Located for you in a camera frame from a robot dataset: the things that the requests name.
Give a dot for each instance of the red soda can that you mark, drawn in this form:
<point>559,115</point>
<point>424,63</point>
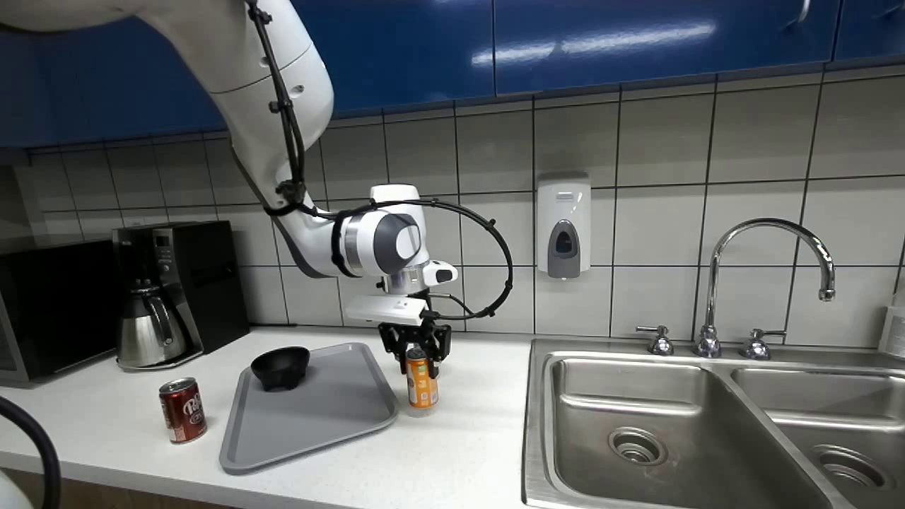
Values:
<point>182,414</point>

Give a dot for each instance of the stainless steel carafe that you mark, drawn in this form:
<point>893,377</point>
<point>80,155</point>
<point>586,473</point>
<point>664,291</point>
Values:
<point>145,334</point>

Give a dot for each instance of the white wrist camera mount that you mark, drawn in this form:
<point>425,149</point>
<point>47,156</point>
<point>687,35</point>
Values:
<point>400,312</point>

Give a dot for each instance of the orange soda can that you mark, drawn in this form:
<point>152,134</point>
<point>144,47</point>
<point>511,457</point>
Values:
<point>424,390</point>

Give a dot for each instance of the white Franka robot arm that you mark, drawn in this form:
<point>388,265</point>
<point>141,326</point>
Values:
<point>255,86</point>

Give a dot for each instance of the chrome gooseneck faucet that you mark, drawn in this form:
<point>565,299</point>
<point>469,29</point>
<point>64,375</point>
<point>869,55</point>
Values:
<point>769,226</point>

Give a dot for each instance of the grey plastic tray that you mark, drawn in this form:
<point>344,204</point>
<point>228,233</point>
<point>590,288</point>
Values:
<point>313,426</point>

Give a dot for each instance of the stainless steel double sink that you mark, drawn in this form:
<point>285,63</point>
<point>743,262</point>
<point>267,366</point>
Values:
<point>661,398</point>

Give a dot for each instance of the black bowl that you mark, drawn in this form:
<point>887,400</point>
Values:
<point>282,368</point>

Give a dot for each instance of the white wall soap dispenser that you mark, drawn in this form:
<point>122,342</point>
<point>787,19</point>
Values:
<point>565,228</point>

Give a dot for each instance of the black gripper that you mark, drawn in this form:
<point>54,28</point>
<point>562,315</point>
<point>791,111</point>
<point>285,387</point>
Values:
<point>415,334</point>

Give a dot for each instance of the blue upper cabinet door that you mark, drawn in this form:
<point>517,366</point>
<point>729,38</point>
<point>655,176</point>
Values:
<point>407,47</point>
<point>873,32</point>
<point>661,38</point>

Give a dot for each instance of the black steel coffee maker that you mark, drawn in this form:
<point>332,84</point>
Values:
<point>214,285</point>

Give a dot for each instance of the black microwave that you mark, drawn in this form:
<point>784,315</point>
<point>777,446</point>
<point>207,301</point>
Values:
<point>57,312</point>

